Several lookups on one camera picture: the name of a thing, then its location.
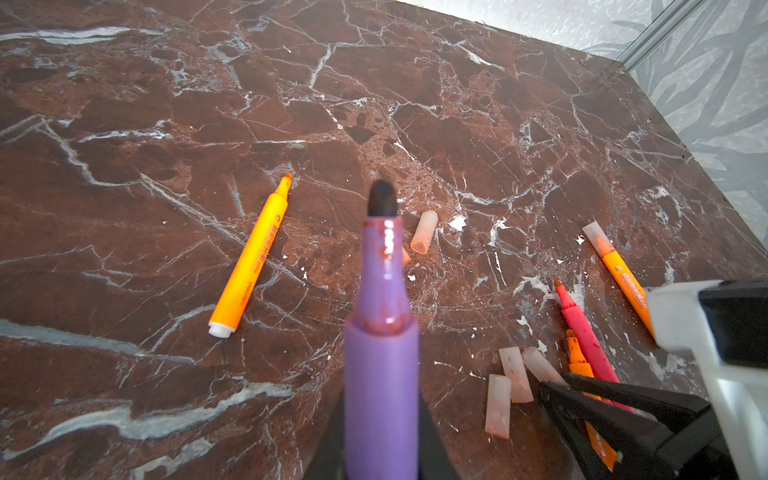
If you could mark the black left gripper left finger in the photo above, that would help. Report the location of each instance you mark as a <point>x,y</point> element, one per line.
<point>328,462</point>

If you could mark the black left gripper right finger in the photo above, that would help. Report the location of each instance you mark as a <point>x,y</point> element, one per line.
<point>433,460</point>

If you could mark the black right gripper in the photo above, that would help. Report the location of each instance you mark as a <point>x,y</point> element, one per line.
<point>656,434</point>

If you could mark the purple highlighter pen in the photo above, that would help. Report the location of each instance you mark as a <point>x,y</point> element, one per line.
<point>381,353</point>

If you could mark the orange highlighter pen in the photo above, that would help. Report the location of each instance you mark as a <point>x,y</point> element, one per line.
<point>238,290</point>
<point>619,270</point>

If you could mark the translucent pen cap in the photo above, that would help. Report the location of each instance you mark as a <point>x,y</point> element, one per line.
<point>514,369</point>
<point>424,233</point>
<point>539,366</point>
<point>498,407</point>

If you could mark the pink highlighter pen upper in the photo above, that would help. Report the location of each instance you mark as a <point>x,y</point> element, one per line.
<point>588,342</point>

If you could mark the aluminium cage frame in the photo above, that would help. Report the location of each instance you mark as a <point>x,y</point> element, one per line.
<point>657,32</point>

